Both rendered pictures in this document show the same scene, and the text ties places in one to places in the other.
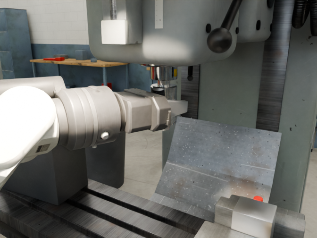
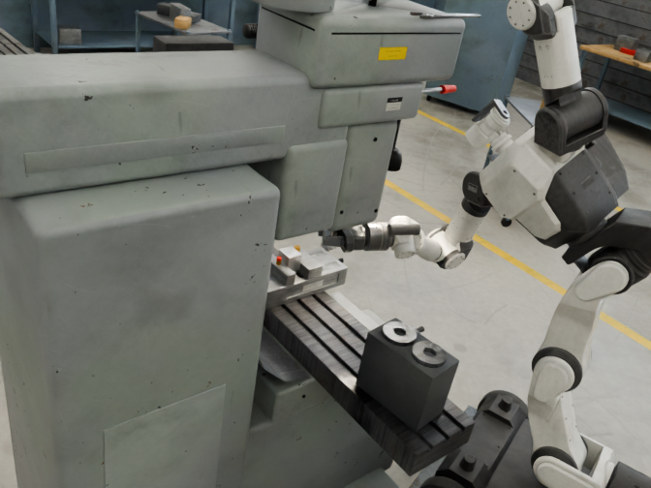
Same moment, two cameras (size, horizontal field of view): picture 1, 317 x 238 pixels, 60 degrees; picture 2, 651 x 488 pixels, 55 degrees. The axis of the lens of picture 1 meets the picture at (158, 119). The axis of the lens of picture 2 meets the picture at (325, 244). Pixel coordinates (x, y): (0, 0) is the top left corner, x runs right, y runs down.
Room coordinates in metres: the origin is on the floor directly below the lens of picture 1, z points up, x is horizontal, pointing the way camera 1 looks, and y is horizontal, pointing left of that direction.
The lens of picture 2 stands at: (2.05, 0.43, 2.13)
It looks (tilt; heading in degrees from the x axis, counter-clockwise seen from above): 29 degrees down; 196
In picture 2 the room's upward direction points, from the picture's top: 10 degrees clockwise
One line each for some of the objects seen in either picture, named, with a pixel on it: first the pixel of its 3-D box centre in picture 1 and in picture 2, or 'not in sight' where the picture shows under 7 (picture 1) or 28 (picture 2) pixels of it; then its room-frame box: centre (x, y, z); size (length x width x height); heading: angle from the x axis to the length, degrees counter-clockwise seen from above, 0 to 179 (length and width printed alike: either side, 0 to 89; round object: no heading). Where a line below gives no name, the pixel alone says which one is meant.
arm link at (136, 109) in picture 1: (118, 113); (358, 237); (0.42, 0.06, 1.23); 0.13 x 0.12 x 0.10; 36
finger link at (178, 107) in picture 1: (174, 108); not in sight; (0.45, -0.03, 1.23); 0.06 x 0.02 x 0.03; 126
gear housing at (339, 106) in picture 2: not in sight; (344, 89); (0.51, -0.03, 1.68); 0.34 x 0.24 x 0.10; 149
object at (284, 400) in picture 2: not in sight; (309, 350); (0.48, -0.01, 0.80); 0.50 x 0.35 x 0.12; 149
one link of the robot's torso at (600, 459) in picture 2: not in sight; (573, 464); (0.41, 0.89, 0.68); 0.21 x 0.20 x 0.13; 77
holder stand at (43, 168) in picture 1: (39, 154); (406, 371); (0.70, 0.33, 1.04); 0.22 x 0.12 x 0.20; 66
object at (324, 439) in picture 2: not in sight; (300, 425); (0.46, 0.00, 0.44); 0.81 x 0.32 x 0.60; 149
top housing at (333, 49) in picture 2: not in sight; (361, 38); (0.49, -0.02, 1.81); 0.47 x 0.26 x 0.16; 149
